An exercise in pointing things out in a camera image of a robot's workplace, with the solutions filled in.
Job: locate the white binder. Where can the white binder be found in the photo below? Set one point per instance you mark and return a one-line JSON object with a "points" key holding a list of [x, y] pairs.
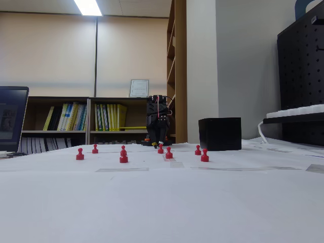
{"points": [[38, 145], [24, 146], [31, 145]]}

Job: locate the white power strip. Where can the white power strip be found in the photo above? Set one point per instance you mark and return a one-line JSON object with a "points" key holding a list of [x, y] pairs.
{"points": [[298, 110]]}

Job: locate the black pegboard panel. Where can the black pegboard panel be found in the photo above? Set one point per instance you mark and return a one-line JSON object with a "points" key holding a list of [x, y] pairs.
{"points": [[298, 76]]}

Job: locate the flat yellow folder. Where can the flat yellow folder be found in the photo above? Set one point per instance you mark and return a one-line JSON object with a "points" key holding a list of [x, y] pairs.
{"points": [[134, 127]]}

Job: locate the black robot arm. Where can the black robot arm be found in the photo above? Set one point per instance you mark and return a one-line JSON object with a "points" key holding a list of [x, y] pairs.
{"points": [[144, 143]]}

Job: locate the framed white certificate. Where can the framed white certificate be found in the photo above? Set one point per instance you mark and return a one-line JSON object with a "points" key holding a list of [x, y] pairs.
{"points": [[139, 88]]}

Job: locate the white paper table cover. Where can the white paper table cover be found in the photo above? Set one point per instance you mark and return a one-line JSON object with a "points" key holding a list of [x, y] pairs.
{"points": [[162, 202]]}

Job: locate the tall wooden bookshelf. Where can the tall wooden bookshelf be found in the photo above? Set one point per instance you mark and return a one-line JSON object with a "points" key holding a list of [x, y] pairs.
{"points": [[181, 50]]}

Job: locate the black book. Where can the black book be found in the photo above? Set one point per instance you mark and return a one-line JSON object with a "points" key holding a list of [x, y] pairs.
{"points": [[56, 119]]}

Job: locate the blue partition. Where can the blue partition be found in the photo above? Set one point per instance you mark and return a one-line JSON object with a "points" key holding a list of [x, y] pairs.
{"points": [[300, 7]]}

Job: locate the yellow white book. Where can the yellow white book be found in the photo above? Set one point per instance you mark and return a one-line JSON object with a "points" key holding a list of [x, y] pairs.
{"points": [[63, 117]]}

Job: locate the red pawn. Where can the red pawn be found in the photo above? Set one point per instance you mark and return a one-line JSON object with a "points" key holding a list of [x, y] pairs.
{"points": [[95, 150], [160, 150], [123, 159], [204, 157], [80, 155], [123, 147], [198, 151], [168, 154]]}

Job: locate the ceiling light panel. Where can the ceiling light panel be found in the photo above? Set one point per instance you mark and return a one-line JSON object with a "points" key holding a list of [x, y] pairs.
{"points": [[88, 7]]}

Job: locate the thin yellow book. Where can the thin yellow book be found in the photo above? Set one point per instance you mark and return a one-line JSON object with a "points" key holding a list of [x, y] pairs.
{"points": [[48, 118]]}

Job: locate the light blue white book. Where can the light blue white book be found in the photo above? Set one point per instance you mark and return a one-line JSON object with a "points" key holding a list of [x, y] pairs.
{"points": [[81, 117]]}

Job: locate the dark laptop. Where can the dark laptop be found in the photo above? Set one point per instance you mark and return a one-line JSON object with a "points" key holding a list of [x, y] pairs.
{"points": [[12, 119]]}

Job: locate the clear tape strip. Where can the clear tape strip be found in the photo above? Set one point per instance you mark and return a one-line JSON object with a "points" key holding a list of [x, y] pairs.
{"points": [[176, 164], [243, 168], [169, 159]]}

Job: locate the black open box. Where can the black open box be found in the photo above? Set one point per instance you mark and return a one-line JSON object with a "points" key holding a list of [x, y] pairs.
{"points": [[220, 134]]}

